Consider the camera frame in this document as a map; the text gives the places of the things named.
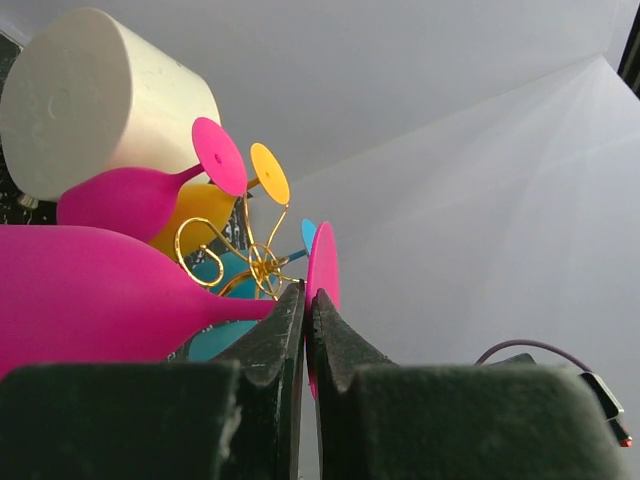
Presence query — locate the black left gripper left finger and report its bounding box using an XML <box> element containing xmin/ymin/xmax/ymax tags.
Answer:
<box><xmin>1</xmin><ymin>283</ymin><xmax>305</xmax><ymax>479</ymax></box>

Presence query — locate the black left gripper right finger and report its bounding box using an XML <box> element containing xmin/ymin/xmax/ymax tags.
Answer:
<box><xmin>309</xmin><ymin>291</ymin><xmax>628</xmax><ymax>479</ymax></box>

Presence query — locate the blue wine glass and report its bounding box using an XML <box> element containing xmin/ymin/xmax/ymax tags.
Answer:
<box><xmin>191</xmin><ymin>219</ymin><xmax>317</xmax><ymax>299</ymax></box>
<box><xmin>166</xmin><ymin>320</ymin><xmax>257</xmax><ymax>363</ymax></box>

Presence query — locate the orange wine glass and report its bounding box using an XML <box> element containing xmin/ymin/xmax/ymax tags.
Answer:
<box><xmin>149</xmin><ymin>143</ymin><xmax>290</xmax><ymax>261</ymax></box>

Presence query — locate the pink wine glass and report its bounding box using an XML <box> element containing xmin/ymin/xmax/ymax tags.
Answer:
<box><xmin>1</xmin><ymin>225</ymin><xmax>276</xmax><ymax>375</ymax></box>
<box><xmin>56</xmin><ymin>117</ymin><xmax>248</xmax><ymax>242</ymax></box>

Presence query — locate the white cylindrical container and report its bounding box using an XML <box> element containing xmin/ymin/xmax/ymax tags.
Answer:
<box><xmin>1</xmin><ymin>7</ymin><xmax>220</xmax><ymax>201</ymax></box>

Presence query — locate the gold wire wine glass rack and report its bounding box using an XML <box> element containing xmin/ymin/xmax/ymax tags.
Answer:
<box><xmin>174</xmin><ymin>194</ymin><xmax>295</xmax><ymax>300</ymax></box>

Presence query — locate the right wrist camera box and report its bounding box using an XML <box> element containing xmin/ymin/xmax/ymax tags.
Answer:
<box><xmin>580</xmin><ymin>371</ymin><xmax>633</xmax><ymax>448</ymax></box>

